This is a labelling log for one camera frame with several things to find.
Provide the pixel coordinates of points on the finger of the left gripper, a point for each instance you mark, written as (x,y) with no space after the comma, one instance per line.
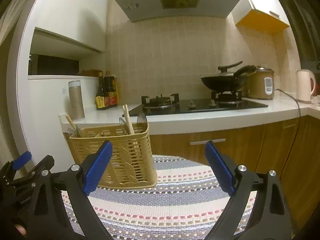
(12,166)
(45,164)

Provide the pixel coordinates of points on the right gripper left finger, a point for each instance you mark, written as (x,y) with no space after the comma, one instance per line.
(60,208)

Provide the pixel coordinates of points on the clear spoon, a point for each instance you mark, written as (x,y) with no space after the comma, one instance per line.
(122,124)
(79,132)
(142,122)

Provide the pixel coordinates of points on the wooden chopstick pair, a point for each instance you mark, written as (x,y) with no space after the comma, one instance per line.
(128,119)

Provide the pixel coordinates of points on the yellow plastic utensil basket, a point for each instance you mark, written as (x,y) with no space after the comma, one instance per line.
(131,165)

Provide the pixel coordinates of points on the beige thermos flask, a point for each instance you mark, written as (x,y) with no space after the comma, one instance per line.
(75,97)

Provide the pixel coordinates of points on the soy sauce bottle yellow label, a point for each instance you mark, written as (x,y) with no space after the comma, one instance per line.
(101,98)

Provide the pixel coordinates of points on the striped woven table mat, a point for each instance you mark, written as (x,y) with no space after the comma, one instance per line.
(186,203)

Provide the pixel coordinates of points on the sauce bottle red label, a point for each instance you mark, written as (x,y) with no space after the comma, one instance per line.
(110,88)

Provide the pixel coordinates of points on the black gas stove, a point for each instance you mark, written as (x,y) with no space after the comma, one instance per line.
(165,105)

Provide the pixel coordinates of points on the brown rice cooker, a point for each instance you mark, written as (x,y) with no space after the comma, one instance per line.
(260,85)

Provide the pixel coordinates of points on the black wok with lid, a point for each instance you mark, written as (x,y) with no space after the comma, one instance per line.
(226,81)

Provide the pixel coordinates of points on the pink electric kettle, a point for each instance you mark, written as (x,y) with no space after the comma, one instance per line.
(306,85)

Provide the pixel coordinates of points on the white upper left cabinet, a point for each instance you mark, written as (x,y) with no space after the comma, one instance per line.
(70,29)

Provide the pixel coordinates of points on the white yellow wall cabinet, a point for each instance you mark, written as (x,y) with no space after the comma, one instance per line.
(266,16)

